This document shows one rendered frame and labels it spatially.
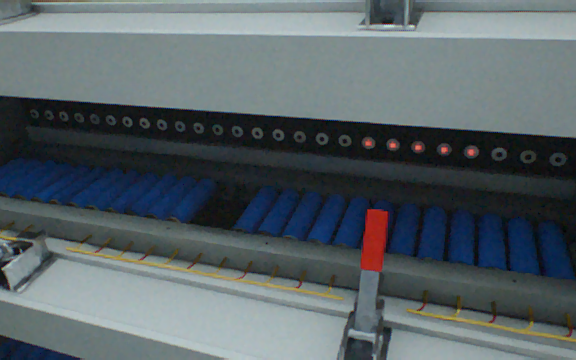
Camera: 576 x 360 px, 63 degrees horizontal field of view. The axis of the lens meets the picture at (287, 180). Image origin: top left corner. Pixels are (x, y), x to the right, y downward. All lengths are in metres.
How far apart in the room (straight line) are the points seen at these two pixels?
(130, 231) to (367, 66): 0.23
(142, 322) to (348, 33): 0.23
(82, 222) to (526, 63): 0.33
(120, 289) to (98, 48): 0.17
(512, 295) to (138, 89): 0.26
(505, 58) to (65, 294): 0.32
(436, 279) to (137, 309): 0.20
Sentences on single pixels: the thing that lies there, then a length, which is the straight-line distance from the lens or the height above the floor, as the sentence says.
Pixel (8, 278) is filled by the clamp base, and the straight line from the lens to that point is 0.40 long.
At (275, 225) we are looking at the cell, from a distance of 0.37.
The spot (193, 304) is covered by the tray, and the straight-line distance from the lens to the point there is 0.34.
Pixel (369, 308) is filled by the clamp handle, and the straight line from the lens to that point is 0.28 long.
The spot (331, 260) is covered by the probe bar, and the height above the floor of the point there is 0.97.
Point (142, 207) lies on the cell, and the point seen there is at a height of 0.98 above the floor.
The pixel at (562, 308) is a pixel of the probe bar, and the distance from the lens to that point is 0.33.
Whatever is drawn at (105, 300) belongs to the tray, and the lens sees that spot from 0.37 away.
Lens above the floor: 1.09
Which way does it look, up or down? 13 degrees down
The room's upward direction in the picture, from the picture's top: 2 degrees clockwise
